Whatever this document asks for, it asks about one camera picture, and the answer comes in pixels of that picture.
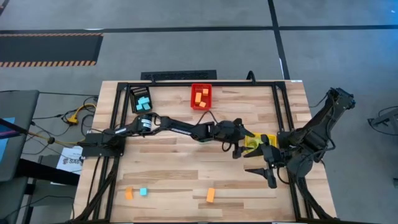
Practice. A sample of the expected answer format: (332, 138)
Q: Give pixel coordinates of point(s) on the black table clamp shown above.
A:
(248, 77)

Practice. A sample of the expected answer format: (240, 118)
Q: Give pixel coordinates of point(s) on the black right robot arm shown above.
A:
(323, 118)

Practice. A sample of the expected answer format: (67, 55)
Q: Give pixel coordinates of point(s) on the red plastic basket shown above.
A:
(209, 99)

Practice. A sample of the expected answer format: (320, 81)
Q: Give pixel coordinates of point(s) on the green arch foam block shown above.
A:
(256, 141)

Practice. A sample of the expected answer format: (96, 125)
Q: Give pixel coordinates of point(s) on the black hazard striped floor mat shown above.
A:
(46, 49)

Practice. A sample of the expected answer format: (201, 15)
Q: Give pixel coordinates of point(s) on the white printed paper sheet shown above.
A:
(66, 161)

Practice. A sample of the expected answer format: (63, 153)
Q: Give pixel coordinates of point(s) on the yellow plastic basket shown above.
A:
(270, 138)

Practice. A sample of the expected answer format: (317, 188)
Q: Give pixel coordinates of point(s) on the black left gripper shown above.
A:
(228, 130)

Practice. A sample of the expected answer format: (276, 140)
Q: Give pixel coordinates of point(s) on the blue foam block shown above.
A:
(143, 100)
(143, 191)
(139, 107)
(147, 106)

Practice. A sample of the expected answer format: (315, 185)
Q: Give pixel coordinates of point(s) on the blue screen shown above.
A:
(6, 146)

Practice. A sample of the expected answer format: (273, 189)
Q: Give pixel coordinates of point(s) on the orange foam block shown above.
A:
(202, 104)
(198, 98)
(129, 193)
(205, 92)
(210, 195)

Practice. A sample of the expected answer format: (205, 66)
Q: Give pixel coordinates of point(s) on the small black floor mat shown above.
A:
(178, 75)

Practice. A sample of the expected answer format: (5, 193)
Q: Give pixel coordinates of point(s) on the white table tag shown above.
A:
(296, 81)

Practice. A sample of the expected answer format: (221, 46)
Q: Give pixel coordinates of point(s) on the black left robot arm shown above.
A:
(174, 126)

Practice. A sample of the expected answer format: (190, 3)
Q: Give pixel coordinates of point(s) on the grey cabinet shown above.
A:
(12, 202)

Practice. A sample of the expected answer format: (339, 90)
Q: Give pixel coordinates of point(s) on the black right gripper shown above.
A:
(273, 155)

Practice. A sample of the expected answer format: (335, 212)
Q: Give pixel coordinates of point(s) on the black bar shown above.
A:
(12, 129)

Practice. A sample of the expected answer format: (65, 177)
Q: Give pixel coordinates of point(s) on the black plastic basket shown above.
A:
(140, 91)

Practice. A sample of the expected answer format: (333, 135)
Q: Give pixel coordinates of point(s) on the grey desk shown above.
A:
(21, 105)

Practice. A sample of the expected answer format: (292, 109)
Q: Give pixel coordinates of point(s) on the black bench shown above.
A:
(46, 172)

